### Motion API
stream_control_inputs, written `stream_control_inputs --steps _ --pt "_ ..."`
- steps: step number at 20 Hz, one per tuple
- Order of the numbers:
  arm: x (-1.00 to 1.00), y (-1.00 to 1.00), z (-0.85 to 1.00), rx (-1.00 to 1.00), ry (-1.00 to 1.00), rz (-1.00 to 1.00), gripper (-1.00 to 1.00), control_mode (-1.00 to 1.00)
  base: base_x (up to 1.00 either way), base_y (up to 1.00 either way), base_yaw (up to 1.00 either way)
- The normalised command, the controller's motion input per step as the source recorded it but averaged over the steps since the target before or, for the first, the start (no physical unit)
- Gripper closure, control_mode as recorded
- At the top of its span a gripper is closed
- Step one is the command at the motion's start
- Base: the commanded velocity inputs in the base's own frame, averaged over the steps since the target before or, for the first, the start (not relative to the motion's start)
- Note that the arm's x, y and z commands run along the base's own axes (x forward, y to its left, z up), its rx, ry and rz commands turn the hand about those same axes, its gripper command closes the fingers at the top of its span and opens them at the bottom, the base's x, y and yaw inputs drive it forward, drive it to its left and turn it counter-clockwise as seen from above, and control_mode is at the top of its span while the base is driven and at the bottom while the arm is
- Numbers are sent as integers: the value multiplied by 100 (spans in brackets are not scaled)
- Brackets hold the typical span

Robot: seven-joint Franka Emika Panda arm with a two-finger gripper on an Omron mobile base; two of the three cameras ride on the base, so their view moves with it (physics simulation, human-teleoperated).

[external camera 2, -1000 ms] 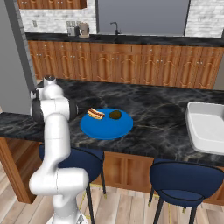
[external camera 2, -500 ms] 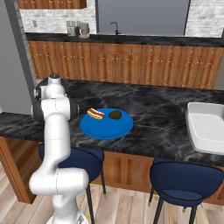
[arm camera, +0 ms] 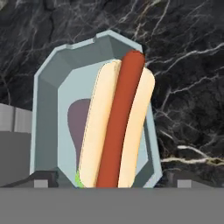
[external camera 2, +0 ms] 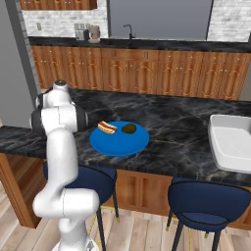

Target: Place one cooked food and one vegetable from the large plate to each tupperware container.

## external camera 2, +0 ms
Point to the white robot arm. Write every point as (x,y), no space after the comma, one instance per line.
(60,157)

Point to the dark green round vegetable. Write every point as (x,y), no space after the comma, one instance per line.
(129,128)

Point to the large blue plate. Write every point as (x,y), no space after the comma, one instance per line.
(119,140)

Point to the white tupperware container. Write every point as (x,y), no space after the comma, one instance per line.
(232,143)

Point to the hot dog in bun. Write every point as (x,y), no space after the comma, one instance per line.
(107,127)

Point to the wooden base cupboard run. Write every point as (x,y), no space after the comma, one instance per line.
(140,72)

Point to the blue bar stool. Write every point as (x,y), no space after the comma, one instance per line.
(93,183)
(209,204)

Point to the wooden island cabinet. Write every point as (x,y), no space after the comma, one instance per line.
(140,192)

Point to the black sink tap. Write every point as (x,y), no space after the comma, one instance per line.
(129,31)

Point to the silver toaster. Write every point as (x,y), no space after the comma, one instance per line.
(81,34)

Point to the grey window pane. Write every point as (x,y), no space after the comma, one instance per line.
(160,19)

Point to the grey fridge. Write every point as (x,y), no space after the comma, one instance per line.
(14,65)

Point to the wooden wall cupboard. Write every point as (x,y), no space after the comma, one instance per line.
(58,4)

